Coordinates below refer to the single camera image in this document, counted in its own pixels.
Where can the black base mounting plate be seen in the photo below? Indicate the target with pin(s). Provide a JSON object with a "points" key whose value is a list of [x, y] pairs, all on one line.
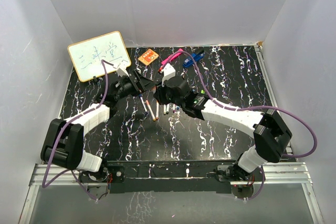
{"points": [[166, 176]]}

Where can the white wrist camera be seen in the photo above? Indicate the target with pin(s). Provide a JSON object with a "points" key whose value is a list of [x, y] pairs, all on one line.
{"points": [[122, 72], [167, 72]]}

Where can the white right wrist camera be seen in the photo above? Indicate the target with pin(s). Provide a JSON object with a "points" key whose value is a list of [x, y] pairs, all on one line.
{"points": [[167, 72]]}

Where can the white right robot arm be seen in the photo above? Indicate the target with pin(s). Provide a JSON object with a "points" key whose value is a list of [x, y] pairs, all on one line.
{"points": [[236, 121]]}

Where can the red orange marker pen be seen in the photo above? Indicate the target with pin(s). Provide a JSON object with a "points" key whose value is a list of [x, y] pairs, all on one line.
{"points": [[150, 110]]}

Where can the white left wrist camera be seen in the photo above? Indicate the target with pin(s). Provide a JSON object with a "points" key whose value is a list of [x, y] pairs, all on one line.
{"points": [[122, 72]]}

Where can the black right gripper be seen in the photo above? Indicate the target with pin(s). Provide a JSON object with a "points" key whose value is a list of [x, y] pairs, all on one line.
{"points": [[159, 94]]}

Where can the small whiteboard with writing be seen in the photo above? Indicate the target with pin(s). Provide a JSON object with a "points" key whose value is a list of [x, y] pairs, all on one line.
{"points": [[99, 55]]}

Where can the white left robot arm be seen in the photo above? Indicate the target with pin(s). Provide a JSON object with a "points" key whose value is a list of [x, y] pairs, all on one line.
{"points": [[63, 145]]}

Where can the yellow orange marker pen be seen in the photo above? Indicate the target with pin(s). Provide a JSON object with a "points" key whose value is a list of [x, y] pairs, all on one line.
{"points": [[157, 111]]}

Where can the blue stapler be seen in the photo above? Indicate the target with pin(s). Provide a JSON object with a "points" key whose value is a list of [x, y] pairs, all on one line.
{"points": [[195, 57]]}

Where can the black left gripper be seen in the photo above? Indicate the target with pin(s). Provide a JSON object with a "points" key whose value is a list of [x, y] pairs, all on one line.
{"points": [[144, 83]]}

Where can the pink clip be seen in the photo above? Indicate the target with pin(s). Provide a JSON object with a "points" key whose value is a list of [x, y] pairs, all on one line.
{"points": [[171, 58]]}

